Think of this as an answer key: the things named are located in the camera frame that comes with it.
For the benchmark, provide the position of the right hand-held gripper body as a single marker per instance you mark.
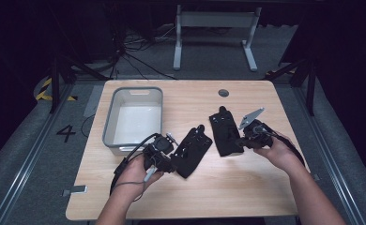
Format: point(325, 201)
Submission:
point(256, 135)

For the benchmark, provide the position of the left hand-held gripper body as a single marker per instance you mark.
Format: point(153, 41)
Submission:
point(159, 150)

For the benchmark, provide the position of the black sock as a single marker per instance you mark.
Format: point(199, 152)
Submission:
point(225, 134)
point(192, 153)

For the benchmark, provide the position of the person's right hand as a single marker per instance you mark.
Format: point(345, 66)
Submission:
point(278, 153)

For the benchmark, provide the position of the person's left hand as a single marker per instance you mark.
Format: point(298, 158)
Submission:
point(134, 175)

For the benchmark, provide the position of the white bin with grey rim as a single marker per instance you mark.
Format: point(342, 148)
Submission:
point(137, 125)

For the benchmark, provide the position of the grey table grommet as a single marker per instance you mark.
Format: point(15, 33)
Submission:
point(223, 92)

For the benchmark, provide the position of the black metal stand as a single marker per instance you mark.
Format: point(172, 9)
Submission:
point(55, 84)
point(311, 87)

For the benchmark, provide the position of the grey floor tape patch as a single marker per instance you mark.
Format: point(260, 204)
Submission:
point(93, 101)

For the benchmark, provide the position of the yellow black hazard tape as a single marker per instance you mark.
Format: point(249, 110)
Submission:
point(43, 92)

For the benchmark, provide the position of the aluminium floor rail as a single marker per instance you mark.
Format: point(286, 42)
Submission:
point(331, 162)
point(31, 162)

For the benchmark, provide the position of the small metal floor bracket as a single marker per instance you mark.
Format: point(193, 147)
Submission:
point(76, 189)

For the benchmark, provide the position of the white desk frame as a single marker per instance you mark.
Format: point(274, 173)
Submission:
point(215, 19)

